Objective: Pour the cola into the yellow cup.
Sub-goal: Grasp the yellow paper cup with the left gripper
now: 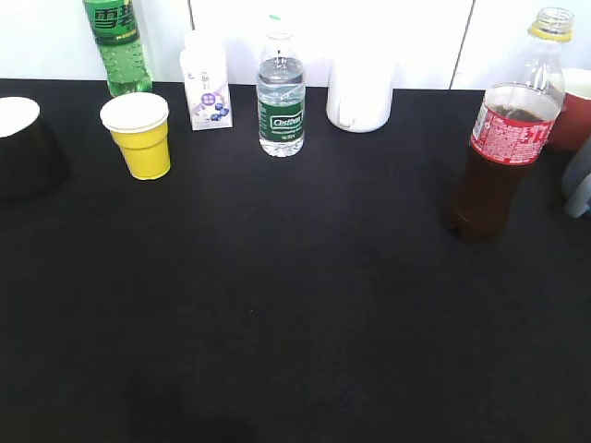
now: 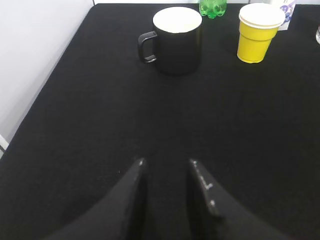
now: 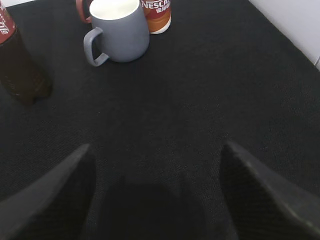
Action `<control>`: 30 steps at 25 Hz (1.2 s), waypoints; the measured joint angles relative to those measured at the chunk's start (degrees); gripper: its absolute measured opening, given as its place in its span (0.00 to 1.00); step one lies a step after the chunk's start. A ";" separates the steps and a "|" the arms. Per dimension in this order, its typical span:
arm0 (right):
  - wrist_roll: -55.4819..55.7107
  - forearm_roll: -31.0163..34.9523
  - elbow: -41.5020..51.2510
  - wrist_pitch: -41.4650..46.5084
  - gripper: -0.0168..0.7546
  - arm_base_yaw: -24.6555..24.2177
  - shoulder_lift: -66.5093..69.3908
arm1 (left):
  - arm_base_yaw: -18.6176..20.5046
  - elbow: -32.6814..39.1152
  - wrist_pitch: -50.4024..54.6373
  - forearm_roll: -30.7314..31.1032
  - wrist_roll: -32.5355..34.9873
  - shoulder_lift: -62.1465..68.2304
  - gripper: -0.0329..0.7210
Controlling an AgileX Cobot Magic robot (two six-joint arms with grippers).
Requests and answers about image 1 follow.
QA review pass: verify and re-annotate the red paper cup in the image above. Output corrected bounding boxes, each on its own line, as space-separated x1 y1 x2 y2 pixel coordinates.
545 68 590 153

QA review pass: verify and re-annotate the blueberry milk carton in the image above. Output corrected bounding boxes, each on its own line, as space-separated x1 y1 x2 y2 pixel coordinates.
179 30 233 131

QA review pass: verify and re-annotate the green sprite bottle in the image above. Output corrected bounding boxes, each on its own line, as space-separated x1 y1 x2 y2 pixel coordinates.
83 0 152 97

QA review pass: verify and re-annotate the black cup white inside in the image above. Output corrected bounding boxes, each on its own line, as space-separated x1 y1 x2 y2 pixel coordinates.
1 97 70 202

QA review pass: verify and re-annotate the transparent white cup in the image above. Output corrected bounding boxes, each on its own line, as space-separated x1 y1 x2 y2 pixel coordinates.
326 56 392 133

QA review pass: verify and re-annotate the clear water bottle green label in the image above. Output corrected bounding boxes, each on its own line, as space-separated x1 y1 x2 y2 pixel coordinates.
256 14 306 158

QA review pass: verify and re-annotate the white mug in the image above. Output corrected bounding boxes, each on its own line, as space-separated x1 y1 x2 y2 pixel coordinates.
561 138 591 219

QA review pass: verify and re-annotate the cola bottle red label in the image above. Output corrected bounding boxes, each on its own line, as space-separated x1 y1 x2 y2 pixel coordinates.
449 7 573 241

